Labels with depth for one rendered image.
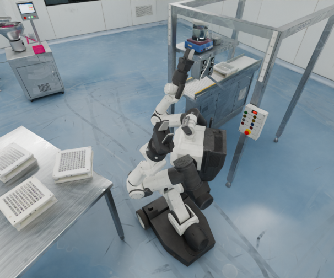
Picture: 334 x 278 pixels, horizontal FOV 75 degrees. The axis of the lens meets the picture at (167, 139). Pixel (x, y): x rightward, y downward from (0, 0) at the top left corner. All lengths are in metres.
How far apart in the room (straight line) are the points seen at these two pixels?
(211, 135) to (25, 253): 1.18
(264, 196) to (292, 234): 0.44
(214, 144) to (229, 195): 1.41
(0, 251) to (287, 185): 2.63
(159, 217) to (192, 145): 1.12
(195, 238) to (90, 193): 0.89
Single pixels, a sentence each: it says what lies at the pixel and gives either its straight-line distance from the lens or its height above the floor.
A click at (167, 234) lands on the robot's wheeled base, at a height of 0.17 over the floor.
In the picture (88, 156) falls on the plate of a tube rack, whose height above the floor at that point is 0.94.
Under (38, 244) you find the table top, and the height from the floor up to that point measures 0.86.
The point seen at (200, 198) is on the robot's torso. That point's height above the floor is 0.87.
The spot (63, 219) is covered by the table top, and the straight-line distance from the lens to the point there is 1.49.
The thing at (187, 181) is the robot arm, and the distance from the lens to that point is 1.09.
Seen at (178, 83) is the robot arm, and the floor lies 1.44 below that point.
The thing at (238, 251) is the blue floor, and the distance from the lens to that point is 2.30.
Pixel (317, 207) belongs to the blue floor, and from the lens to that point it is 2.87.
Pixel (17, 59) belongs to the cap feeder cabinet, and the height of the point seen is 0.74.
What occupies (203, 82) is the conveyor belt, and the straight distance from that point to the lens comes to 2.63.
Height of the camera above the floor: 2.08
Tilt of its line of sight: 43 degrees down
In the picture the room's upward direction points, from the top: straight up
